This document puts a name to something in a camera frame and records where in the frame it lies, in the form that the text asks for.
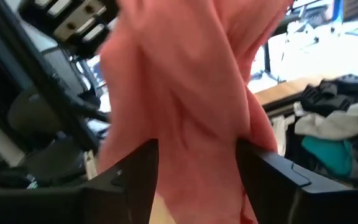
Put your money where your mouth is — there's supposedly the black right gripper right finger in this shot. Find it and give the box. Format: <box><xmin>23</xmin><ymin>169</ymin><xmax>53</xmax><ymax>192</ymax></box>
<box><xmin>236</xmin><ymin>139</ymin><xmax>351</xmax><ymax>224</ymax></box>

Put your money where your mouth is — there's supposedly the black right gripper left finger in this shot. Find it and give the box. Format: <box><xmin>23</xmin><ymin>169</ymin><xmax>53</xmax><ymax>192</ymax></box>
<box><xmin>80</xmin><ymin>138</ymin><xmax>159</xmax><ymax>224</ymax></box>

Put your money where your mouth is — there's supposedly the white garment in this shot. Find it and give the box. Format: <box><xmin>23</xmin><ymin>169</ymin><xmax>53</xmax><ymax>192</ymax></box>
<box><xmin>293</xmin><ymin>98</ymin><xmax>358</xmax><ymax>141</ymax></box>

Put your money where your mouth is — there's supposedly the pink garment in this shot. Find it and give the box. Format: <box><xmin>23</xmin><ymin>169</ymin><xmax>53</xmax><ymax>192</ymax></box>
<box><xmin>96</xmin><ymin>0</ymin><xmax>295</xmax><ymax>224</ymax></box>

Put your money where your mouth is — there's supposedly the grey mesh office chair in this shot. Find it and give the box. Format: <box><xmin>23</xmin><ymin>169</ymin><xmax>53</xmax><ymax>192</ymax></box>
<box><xmin>40</xmin><ymin>46</ymin><xmax>88</xmax><ymax>96</ymax></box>

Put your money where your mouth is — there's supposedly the teal garment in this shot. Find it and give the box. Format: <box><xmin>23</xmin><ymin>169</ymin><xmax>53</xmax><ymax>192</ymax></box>
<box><xmin>301</xmin><ymin>136</ymin><xmax>354</xmax><ymax>178</ymax></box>

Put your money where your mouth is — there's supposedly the black garment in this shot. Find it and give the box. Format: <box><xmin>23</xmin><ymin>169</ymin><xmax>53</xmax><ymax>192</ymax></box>
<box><xmin>299</xmin><ymin>73</ymin><xmax>358</xmax><ymax>118</ymax></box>

